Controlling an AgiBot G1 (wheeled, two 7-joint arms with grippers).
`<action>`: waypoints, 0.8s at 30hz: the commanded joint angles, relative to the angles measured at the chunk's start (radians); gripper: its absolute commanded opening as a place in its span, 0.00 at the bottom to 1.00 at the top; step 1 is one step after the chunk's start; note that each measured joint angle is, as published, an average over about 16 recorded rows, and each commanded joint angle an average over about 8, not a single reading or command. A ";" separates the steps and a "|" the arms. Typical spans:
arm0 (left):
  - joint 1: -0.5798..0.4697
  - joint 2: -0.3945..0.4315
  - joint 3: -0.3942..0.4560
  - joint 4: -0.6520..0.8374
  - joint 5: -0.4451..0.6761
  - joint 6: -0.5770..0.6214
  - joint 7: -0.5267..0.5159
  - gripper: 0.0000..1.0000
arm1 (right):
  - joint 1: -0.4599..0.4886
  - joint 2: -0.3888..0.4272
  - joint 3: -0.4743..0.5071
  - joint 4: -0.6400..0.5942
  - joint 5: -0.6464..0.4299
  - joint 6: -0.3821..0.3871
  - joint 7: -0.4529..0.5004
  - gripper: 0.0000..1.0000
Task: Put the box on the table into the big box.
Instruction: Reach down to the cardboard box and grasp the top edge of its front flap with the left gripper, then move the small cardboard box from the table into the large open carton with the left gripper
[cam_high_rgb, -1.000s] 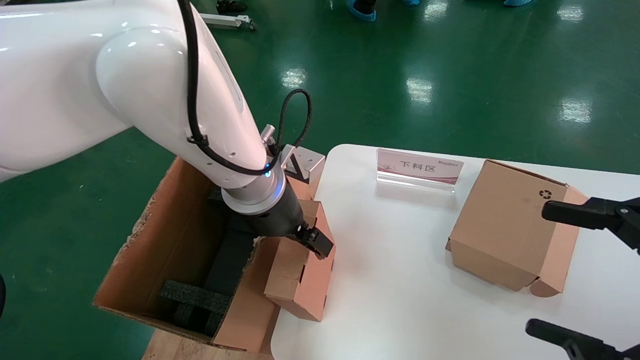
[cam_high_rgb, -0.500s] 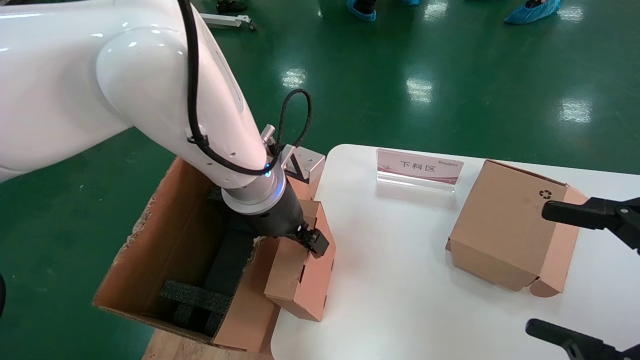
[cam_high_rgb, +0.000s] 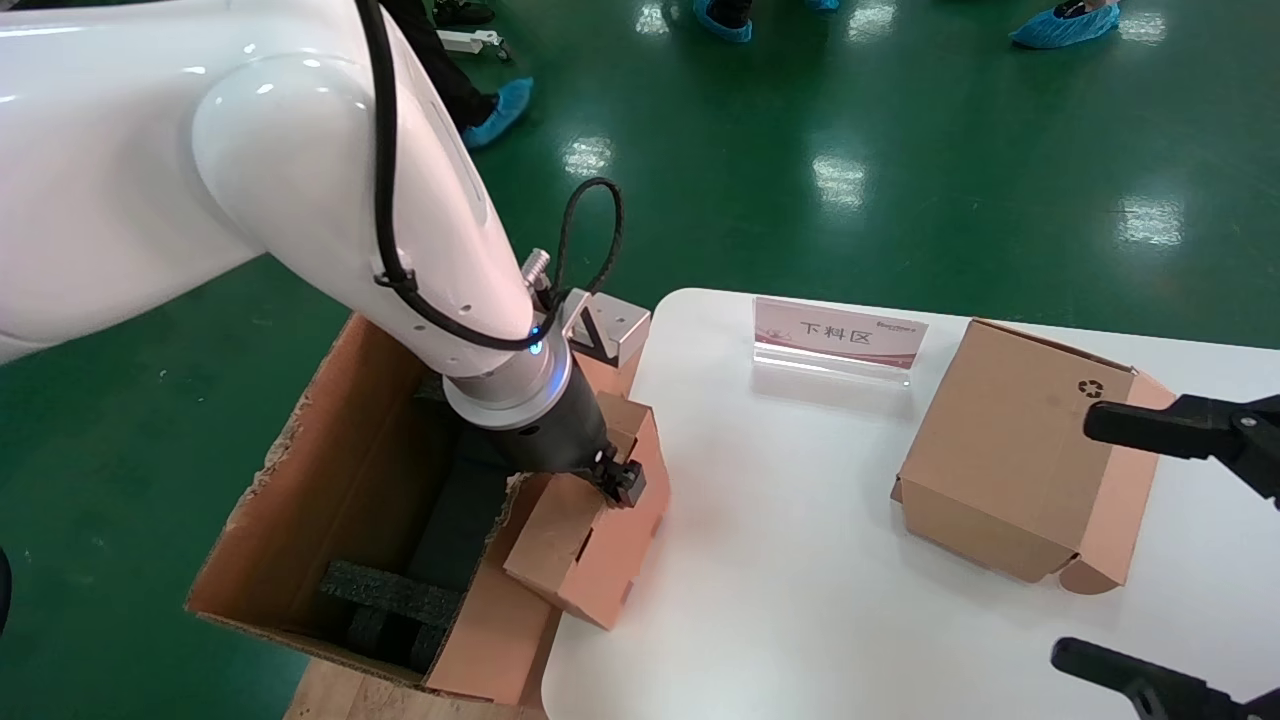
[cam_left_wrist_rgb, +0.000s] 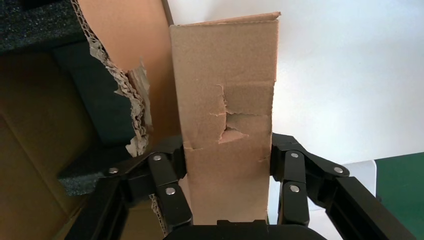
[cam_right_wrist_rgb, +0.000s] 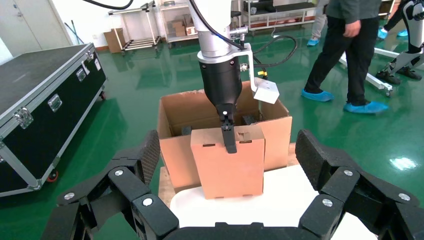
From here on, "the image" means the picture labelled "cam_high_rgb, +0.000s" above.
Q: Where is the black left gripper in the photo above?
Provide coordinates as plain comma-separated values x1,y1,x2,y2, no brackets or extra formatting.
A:
494,375,647,510

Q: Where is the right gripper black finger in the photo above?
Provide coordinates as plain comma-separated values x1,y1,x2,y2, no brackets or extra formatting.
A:
1083,393,1280,511
1050,637,1280,720

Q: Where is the small plain cardboard box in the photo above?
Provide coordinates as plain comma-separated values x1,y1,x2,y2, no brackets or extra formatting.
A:
503,392,671,632

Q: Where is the cardboard box with recycling symbol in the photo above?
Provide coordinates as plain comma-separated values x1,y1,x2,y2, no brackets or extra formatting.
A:
892,318,1179,596

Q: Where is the big open cardboard box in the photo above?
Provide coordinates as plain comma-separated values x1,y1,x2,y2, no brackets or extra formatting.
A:
185,310,643,706

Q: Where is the tall black foam block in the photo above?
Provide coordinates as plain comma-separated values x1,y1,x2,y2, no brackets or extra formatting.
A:
408,430,523,593

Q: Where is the acrylic sign with pink label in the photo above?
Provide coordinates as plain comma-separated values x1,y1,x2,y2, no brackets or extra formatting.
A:
752,296,929,387

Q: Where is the low black foam piece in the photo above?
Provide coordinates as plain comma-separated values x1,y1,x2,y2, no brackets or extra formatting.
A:
345,605,448,673

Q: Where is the wooden pallet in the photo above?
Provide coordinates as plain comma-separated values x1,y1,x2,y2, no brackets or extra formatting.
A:
283,655,549,720

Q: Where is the person in black trousers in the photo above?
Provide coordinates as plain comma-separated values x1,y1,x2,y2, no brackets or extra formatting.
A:
385,0,499,130

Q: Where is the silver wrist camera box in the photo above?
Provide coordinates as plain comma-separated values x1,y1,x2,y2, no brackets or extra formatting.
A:
560,288,653,370

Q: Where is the black braided hose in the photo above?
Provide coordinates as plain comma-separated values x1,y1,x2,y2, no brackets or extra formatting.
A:
553,177,625,302

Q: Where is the white metal cart frame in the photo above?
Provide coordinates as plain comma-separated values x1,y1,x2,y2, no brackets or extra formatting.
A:
437,29,507,60

